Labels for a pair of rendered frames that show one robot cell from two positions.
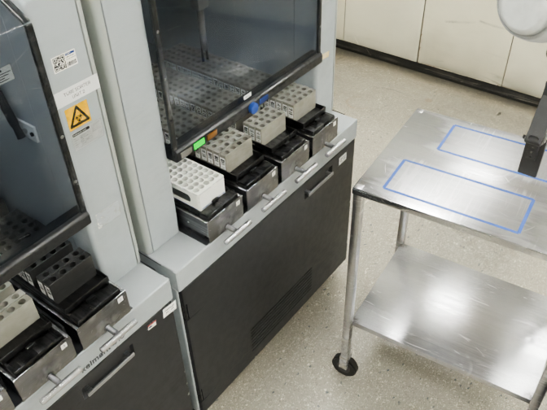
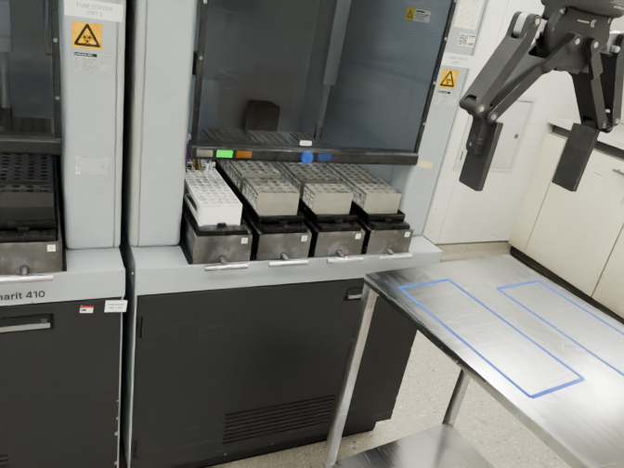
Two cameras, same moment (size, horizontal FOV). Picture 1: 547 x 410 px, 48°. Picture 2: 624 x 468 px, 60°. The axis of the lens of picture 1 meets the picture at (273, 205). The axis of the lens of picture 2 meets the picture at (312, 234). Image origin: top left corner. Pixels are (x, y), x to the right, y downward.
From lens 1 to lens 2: 72 cm
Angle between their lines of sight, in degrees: 25
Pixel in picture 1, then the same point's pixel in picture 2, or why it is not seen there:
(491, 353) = not seen: outside the picture
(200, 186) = (213, 203)
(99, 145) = (103, 83)
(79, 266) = (34, 195)
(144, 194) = (144, 173)
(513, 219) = (536, 382)
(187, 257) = (161, 264)
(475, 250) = not seen: outside the picture
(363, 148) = not seen: hidden behind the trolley
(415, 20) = (602, 253)
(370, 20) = (556, 240)
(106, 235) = (83, 187)
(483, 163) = (542, 321)
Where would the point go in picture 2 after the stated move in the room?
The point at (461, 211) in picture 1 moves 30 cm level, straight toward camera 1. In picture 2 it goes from (472, 344) to (354, 403)
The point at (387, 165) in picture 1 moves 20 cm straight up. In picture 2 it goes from (422, 275) to (448, 189)
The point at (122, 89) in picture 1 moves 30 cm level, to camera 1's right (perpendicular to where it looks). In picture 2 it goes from (149, 41) to (279, 74)
